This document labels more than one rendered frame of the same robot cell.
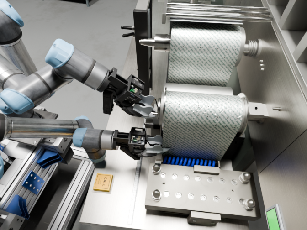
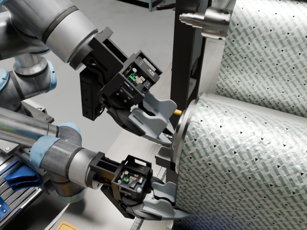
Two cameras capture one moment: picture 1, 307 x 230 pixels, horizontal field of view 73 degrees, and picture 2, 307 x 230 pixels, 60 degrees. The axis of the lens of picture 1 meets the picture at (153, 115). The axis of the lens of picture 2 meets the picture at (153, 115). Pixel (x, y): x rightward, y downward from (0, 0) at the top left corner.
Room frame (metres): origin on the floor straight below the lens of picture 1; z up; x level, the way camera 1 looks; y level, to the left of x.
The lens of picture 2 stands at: (0.13, -0.07, 1.59)
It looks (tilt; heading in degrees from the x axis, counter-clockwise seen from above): 44 degrees down; 18
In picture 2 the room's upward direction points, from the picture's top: straight up
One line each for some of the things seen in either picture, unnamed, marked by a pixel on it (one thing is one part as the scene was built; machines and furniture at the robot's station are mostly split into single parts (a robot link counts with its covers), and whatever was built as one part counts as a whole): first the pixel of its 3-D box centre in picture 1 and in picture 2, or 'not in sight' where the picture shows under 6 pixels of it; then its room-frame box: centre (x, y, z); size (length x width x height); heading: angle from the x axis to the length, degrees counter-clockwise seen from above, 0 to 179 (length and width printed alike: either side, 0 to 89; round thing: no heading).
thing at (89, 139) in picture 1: (89, 138); (59, 157); (0.41, 0.24, 1.11); 0.11 x 0.08 x 0.09; 84
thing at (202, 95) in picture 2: (164, 108); (191, 133); (0.44, -0.04, 1.25); 0.15 x 0.01 x 0.15; 174
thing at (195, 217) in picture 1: (203, 219); not in sight; (0.15, -0.18, 0.96); 0.10 x 0.03 x 0.11; 84
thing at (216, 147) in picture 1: (193, 147); (236, 227); (0.37, -0.15, 1.11); 0.23 x 0.01 x 0.18; 84
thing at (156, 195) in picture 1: (156, 194); not in sight; (0.22, -0.01, 1.05); 0.04 x 0.04 x 0.04
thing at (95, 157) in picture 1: (94, 147); (69, 175); (0.42, 0.25, 1.01); 0.11 x 0.08 x 0.11; 32
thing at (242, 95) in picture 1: (239, 115); not in sight; (0.42, -0.28, 1.25); 0.15 x 0.01 x 0.15; 174
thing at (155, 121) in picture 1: (152, 130); (170, 173); (0.48, 0.00, 1.05); 0.06 x 0.05 x 0.31; 84
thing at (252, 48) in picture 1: (247, 48); not in sight; (0.66, -0.35, 1.33); 0.07 x 0.07 x 0.07; 84
